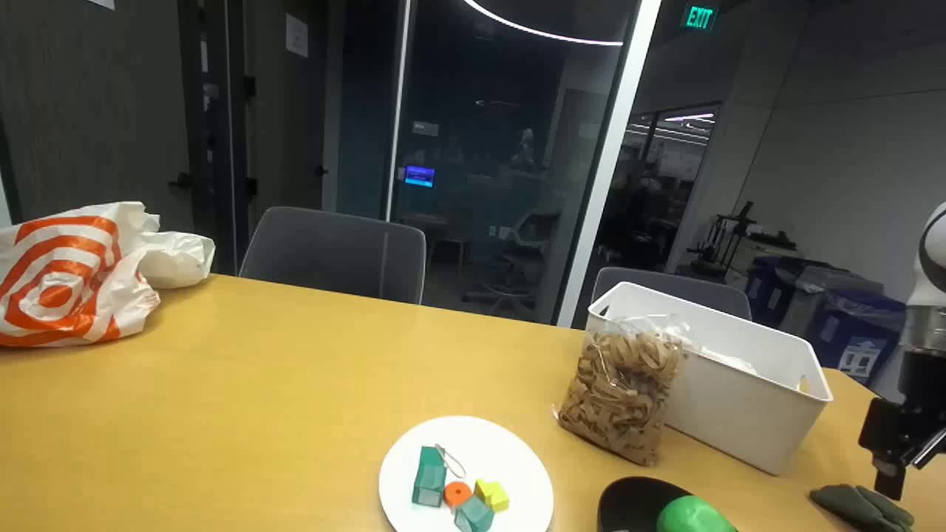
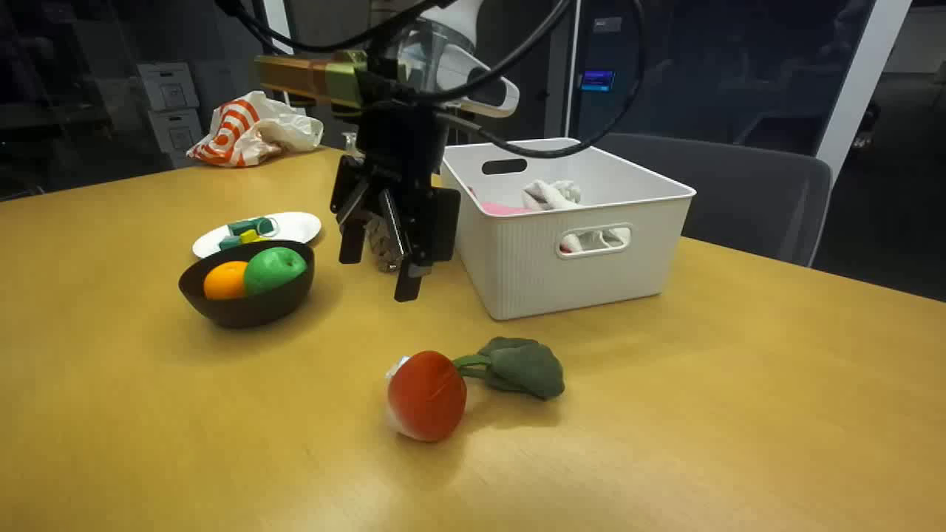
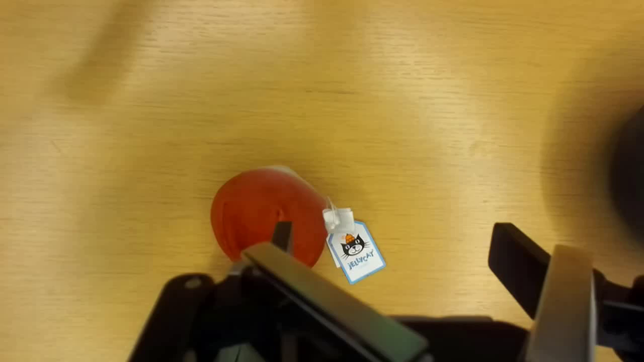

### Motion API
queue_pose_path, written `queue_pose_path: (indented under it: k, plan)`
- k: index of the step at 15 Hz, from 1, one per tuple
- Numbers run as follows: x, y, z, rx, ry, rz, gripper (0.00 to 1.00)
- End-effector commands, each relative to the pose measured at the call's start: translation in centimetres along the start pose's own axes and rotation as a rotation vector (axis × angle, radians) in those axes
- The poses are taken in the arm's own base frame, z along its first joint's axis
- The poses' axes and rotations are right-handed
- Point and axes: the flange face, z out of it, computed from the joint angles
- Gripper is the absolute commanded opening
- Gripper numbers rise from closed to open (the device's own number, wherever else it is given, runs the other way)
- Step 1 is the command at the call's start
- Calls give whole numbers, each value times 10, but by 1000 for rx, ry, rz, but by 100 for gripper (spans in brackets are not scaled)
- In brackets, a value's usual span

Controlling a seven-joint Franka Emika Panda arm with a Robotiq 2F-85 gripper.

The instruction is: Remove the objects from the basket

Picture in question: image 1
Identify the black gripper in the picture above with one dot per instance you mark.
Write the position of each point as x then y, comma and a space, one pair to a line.
912, 423

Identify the black bowl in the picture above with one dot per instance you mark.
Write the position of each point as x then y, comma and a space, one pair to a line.
630, 504

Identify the white glass wall post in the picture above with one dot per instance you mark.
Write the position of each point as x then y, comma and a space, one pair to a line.
609, 158

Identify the white plastic basket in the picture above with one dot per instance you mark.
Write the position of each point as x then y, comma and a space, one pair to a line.
735, 402

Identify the small teal toy block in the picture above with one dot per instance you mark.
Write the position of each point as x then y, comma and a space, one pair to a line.
473, 514

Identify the blue lit display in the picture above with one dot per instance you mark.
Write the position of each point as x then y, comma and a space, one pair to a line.
419, 174

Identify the clear bag of pasta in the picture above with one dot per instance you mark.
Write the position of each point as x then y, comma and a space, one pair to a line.
623, 393

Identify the blue recycling bin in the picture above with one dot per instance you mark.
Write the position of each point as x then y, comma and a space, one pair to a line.
785, 296
862, 340

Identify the orange and white plastic bag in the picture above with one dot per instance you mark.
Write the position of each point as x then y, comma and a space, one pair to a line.
68, 282

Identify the white round plate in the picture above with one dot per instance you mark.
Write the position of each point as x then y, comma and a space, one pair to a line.
462, 461

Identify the green exit sign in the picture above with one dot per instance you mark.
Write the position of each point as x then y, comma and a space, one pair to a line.
698, 15

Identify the yellow toy block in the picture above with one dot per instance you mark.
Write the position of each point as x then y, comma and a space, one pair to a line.
491, 495

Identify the green toy apple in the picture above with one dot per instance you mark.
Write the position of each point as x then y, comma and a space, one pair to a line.
695, 514

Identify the white paper door sign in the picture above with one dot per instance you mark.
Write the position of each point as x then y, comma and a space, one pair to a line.
296, 33

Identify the orange round bead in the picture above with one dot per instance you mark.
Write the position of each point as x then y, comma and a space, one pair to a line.
456, 495

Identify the large teal toy block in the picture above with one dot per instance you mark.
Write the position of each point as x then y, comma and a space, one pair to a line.
431, 477

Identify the dark green sock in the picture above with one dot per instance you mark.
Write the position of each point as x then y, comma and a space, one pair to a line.
862, 506

